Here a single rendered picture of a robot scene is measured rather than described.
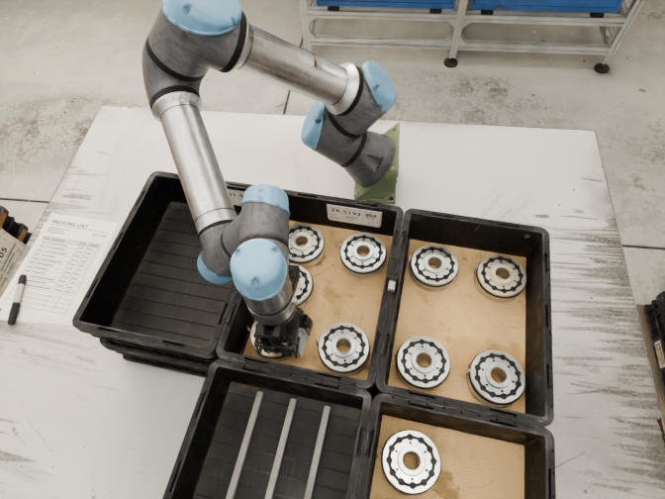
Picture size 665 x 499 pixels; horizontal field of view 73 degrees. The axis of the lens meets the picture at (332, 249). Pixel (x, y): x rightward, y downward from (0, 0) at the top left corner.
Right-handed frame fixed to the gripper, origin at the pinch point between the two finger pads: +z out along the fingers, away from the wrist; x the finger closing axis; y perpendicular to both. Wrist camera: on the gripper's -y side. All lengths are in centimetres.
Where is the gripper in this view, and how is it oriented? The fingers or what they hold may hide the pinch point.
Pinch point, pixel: (291, 335)
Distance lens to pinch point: 94.7
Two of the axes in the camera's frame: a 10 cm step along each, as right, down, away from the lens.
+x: 9.9, 0.9, -1.1
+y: -1.3, 8.6, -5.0
